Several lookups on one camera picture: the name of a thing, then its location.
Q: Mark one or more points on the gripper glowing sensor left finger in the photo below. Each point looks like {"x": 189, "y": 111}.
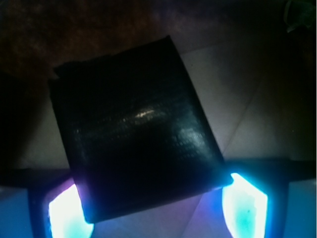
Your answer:
{"x": 41, "y": 203}

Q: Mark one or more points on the brown paper bag tray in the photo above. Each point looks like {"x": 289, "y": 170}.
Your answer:
{"x": 256, "y": 81}

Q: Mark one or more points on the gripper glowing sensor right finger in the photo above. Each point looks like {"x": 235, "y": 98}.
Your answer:
{"x": 271, "y": 199}

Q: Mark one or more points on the teal knitted cloth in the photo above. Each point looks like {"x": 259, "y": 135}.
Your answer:
{"x": 300, "y": 14}

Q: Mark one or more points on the black taped box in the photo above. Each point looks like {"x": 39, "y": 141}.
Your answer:
{"x": 134, "y": 131}

